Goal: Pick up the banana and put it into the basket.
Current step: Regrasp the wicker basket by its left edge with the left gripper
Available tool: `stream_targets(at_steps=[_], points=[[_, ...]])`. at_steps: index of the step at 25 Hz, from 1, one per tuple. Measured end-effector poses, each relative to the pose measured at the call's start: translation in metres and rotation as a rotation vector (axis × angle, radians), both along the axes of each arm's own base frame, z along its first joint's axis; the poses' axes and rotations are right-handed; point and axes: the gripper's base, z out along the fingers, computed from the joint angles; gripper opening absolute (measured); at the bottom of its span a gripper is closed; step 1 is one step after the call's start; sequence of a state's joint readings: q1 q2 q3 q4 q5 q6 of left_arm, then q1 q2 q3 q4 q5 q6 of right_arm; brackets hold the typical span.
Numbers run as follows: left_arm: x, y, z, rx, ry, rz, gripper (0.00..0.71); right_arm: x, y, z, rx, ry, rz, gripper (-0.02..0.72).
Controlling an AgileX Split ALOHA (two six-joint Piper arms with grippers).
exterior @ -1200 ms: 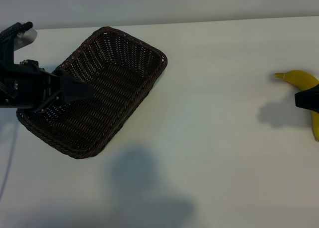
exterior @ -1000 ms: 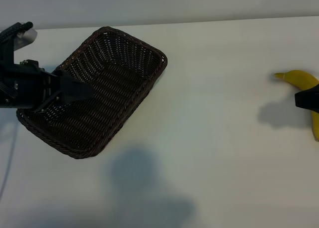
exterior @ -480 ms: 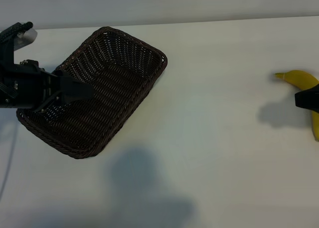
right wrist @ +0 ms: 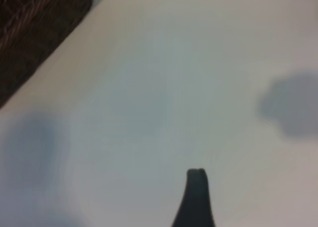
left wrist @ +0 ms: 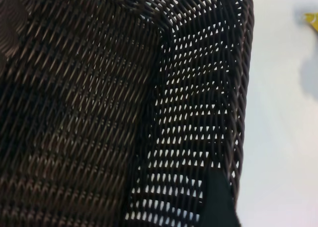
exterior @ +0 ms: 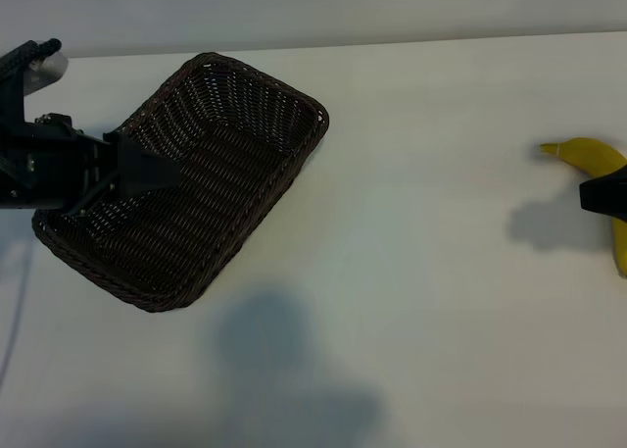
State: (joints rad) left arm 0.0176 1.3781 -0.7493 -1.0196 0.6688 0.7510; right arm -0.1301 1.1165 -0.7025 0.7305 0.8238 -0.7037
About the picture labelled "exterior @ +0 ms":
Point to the yellow banana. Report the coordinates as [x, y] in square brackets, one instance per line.
[583, 151]

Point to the brown wicker basket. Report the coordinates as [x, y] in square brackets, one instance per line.
[235, 173]

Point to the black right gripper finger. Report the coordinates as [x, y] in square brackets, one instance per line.
[607, 205]
[610, 185]

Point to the pale grey bracket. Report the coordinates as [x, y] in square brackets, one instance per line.
[46, 73]

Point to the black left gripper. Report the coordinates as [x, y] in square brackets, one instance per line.
[54, 168]

